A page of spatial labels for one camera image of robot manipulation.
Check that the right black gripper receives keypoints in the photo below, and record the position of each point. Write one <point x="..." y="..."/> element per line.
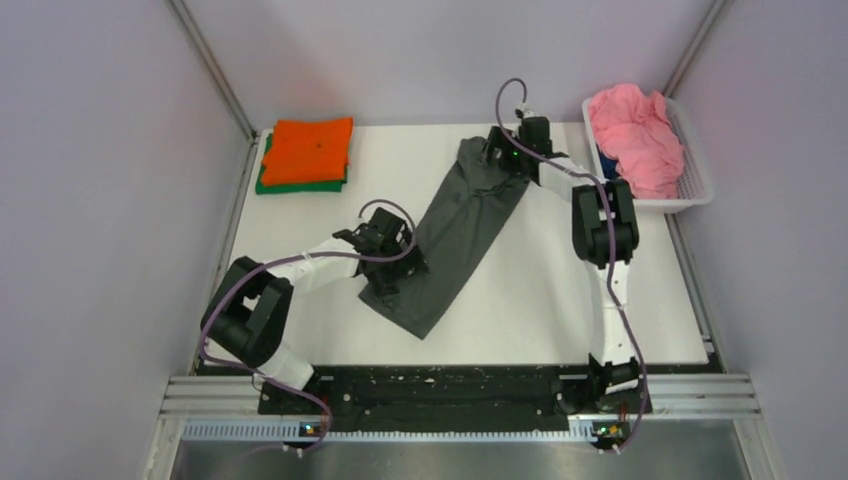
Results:
<point x="499" y="141"/>

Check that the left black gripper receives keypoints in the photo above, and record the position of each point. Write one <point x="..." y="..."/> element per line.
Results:
<point x="383" y="283"/>

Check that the dark grey t-shirt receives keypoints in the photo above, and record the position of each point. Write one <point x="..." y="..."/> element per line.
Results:
<point x="469" y="210"/>

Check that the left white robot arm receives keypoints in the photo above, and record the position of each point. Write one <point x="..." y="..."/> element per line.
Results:
<point x="248" y="312"/>

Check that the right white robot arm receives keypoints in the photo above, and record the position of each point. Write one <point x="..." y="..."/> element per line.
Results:
<point x="605" y="235"/>

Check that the folded green t-shirt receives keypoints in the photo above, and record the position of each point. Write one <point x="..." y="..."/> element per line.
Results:
<point x="334" y="186"/>

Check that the blue t-shirt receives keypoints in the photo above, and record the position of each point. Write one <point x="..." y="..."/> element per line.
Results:
<point x="608" y="165"/>

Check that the pink t-shirt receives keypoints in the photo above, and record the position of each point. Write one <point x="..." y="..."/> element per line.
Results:
<point x="633" y="129"/>

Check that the folded orange t-shirt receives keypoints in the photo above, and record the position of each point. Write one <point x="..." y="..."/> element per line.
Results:
<point x="307" y="152"/>

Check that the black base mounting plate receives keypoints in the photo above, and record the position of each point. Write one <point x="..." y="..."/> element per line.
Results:
<point x="441" y="399"/>

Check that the white plastic basket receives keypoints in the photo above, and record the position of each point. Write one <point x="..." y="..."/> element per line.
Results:
<point x="695" y="186"/>

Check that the white slotted cable duct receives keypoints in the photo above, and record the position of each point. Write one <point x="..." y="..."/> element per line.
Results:
<point x="280" y="431"/>

